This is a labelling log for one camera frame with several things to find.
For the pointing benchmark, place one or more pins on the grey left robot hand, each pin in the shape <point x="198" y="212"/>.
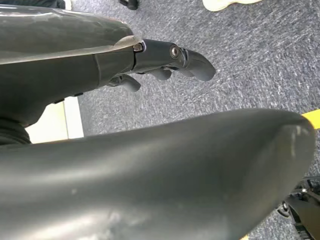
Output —
<point x="149" y="182"/>

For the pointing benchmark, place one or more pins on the pale person's shoe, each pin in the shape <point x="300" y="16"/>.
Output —
<point x="220" y="4"/>

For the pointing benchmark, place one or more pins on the black chair caster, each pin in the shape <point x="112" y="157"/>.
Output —
<point x="130" y="3"/>

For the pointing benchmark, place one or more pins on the black robot foot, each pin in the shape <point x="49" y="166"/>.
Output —
<point x="303" y="207"/>

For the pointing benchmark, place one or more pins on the yellow floor tape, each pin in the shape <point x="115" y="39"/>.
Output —
<point x="312" y="118"/>

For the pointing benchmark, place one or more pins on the dark object with white edge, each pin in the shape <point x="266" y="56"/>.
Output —
<point x="37" y="2"/>

